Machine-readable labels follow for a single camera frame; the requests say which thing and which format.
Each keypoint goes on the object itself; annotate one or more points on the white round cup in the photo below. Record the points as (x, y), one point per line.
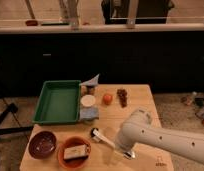
(88, 100)

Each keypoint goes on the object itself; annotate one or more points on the black tripod stand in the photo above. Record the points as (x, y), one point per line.
(15, 127)

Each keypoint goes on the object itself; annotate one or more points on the green plastic tray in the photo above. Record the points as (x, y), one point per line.
(58, 103)

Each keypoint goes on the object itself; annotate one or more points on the orange bowl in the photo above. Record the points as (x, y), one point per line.
(73, 164)

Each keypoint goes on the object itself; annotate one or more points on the dark red grape bunch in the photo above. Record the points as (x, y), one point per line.
(122, 95)

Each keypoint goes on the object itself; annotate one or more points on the orange tomato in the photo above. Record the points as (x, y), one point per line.
(107, 98)

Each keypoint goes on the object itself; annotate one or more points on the grey paper piece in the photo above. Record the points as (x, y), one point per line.
(91, 82)

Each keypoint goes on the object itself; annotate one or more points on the white sponge block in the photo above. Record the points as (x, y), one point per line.
(75, 152)

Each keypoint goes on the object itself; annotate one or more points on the blue folded cloth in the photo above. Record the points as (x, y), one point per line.
(90, 113)

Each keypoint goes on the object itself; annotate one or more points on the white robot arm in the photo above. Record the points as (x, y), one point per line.
(137, 128)

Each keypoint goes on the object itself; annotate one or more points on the purple bowl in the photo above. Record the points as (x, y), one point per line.
(42, 145)

